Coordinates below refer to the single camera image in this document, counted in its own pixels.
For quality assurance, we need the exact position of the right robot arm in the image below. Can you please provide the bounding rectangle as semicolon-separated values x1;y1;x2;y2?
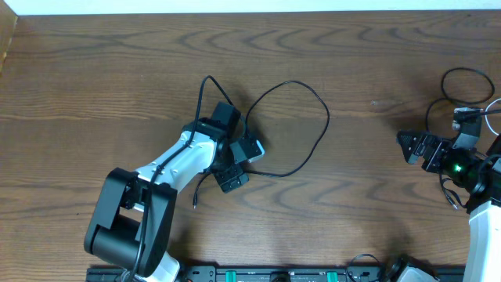
396;116;500;281

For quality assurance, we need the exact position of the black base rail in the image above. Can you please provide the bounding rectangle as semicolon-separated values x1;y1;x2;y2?
85;253;465;282

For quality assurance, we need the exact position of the black USB cable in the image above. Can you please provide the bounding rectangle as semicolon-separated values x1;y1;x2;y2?
193;80;330;209
425;67;496;211

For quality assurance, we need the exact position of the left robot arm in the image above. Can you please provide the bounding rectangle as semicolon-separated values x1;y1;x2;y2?
84;103;265;281

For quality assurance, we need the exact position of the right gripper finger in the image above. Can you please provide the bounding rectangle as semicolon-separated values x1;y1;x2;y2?
397;130;423;149
402;145;423;165

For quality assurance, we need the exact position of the white USB cable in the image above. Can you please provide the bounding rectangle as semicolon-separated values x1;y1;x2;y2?
484;97;501;136

